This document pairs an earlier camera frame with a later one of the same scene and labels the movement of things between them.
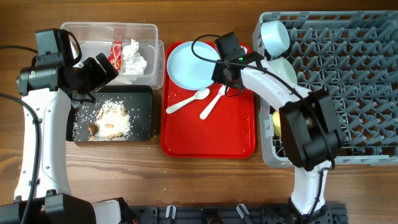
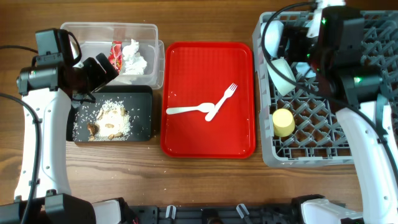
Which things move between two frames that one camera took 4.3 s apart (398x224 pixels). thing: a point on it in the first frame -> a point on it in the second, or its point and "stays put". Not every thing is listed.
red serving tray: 204,124 stays put
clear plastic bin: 133,50 stays put
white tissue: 134,63 stays put
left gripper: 100,76 stays put
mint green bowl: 282,67 stays put
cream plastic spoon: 199,94 -> 205,107
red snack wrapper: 115,55 stays put
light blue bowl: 275,37 stays put
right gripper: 216,76 -> 298,37
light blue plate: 189,71 -> 303,67
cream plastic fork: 222,91 -> 227,93
